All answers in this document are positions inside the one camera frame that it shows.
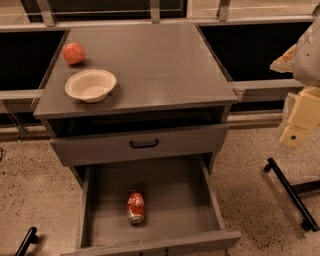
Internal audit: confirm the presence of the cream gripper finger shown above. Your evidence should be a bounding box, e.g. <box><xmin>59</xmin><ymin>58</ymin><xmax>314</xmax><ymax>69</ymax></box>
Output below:
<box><xmin>270</xmin><ymin>45</ymin><xmax>296</xmax><ymax>73</ymax></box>
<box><xmin>279</xmin><ymin>87</ymin><xmax>320</xmax><ymax>149</ymax></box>

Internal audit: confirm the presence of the red coke can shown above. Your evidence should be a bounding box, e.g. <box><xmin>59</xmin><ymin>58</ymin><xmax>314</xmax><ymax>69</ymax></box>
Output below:
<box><xmin>127</xmin><ymin>190</ymin><xmax>145</xmax><ymax>225</ymax></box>

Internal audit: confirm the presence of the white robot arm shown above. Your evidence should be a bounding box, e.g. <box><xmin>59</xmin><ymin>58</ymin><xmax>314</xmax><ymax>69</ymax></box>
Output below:
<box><xmin>270</xmin><ymin>17</ymin><xmax>320</xmax><ymax>149</ymax></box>

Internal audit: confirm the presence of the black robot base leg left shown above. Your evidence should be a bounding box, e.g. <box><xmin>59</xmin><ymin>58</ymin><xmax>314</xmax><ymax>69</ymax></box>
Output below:
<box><xmin>15</xmin><ymin>227</ymin><xmax>38</xmax><ymax>256</ymax></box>

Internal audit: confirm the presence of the open grey middle drawer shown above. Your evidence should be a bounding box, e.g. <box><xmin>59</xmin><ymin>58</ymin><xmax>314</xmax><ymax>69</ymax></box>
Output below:
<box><xmin>62</xmin><ymin>156</ymin><xmax>241</xmax><ymax>256</ymax></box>

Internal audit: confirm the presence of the grey drawer cabinet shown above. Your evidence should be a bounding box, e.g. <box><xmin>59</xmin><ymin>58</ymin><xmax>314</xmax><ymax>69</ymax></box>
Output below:
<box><xmin>34</xmin><ymin>23</ymin><xmax>236</xmax><ymax>182</ymax></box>

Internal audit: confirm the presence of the grey top drawer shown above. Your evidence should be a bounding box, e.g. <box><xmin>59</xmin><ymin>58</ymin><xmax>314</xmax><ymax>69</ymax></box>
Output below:
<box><xmin>51</xmin><ymin>124</ymin><xmax>227</xmax><ymax>166</ymax></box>

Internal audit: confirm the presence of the grey metal railing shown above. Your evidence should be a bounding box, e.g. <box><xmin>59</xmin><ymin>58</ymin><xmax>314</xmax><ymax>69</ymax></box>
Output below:
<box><xmin>0</xmin><ymin>0</ymin><xmax>319</xmax><ymax>140</ymax></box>

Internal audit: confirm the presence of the white paper bowl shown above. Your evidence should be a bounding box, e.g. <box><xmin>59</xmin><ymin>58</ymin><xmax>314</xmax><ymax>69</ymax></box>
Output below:
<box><xmin>65</xmin><ymin>69</ymin><xmax>117</xmax><ymax>103</ymax></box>

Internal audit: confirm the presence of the red apple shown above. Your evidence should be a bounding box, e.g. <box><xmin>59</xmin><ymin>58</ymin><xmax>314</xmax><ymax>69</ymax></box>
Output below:
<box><xmin>62</xmin><ymin>43</ymin><xmax>86</xmax><ymax>65</ymax></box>

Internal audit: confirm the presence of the black drawer handle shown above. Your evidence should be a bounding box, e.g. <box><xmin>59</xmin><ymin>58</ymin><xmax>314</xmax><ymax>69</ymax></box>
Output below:
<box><xmin>129</xmin><ymin>138</ymin><xmax>159</xmax><ymax>149</ymax></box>

